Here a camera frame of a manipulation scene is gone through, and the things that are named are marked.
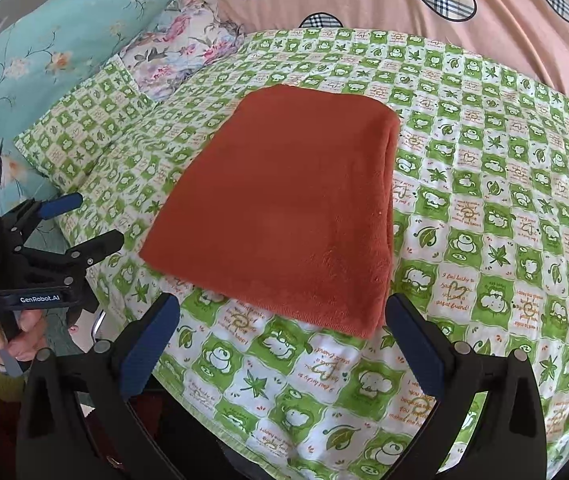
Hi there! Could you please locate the rust orange knit sweater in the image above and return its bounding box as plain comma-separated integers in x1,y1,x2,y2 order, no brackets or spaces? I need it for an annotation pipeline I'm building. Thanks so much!
140,84,400,338

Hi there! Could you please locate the person's left hand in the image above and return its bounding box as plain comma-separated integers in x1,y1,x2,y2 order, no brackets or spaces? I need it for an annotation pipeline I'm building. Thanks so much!
0,308,48,376

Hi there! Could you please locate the metal chair leg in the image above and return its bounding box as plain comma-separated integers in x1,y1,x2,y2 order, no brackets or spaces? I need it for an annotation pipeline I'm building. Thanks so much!
90,309,106,342

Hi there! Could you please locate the teal floral pillow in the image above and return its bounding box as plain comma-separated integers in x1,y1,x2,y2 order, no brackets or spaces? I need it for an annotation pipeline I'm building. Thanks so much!
0,0,170,208

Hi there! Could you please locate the white floral pillow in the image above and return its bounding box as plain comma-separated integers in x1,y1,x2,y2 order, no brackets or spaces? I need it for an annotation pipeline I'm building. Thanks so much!
120,0,244,101

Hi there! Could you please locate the green white patterned bedsheet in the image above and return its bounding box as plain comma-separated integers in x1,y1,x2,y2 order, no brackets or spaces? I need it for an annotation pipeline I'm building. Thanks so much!
15,28,569,479

